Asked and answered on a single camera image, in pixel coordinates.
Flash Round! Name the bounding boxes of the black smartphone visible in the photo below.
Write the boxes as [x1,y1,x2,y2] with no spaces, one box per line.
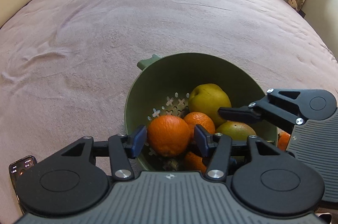
[9,155,37,214]

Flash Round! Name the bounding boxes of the mandarin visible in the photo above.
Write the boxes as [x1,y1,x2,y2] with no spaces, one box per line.
[147,115,191,157]
[183,152,207,174]
[183,112,215,141]
[277,131,290,151]

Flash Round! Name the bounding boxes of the green pear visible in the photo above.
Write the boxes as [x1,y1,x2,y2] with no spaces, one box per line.
[188,84,232,127]
[216,121,256,141]

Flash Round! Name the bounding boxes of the pink bed cover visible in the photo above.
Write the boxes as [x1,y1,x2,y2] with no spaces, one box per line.
[1,0,337,223]

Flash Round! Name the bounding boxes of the green colander bowl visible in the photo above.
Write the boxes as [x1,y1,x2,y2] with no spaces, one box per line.
[124,53,277,171]

